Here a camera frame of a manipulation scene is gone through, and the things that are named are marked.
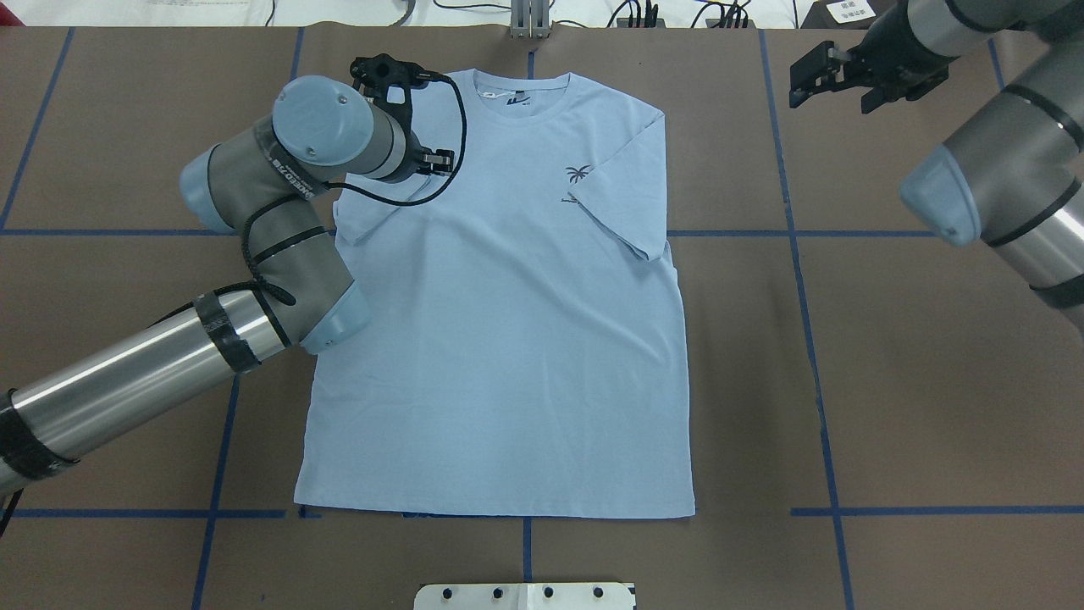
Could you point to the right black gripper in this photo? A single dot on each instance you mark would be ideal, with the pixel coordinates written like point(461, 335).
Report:
point(891, 52)

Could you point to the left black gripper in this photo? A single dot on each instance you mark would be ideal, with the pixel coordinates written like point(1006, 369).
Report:
point(417, 161)

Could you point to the light blue t-shirt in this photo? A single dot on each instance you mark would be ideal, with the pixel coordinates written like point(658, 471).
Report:
point(526, 353)

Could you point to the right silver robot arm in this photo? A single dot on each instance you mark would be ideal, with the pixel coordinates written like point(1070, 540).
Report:
point(1004, 177)

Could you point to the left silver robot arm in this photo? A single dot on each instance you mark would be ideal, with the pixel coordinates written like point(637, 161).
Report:
point(258, 186)

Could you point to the black power adapter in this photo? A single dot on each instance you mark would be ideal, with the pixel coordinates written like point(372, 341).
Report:
point(844, 15)

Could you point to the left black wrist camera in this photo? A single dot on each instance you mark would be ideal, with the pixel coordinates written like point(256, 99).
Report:
point(388, 83)

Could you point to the aluminium frame post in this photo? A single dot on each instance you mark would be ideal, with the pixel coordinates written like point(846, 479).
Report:
point(530, 19)

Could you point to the white pedestal column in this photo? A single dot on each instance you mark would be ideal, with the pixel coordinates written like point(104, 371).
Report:
point(552, 595)

